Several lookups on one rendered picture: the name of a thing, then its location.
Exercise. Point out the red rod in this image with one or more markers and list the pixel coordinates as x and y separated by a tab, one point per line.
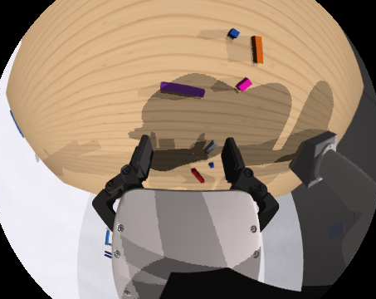
197	175

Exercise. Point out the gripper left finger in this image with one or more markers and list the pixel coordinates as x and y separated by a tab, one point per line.
131	176

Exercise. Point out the small magenta block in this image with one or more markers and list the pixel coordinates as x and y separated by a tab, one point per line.
243	84

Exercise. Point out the grey rod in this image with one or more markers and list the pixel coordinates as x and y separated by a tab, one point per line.
210	147

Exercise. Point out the dark purple rod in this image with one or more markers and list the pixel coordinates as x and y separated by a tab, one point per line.
190	90

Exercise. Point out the orange rectangular bar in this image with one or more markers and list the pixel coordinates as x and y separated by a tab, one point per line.
257	49

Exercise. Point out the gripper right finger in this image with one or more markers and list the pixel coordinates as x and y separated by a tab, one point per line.
243	178

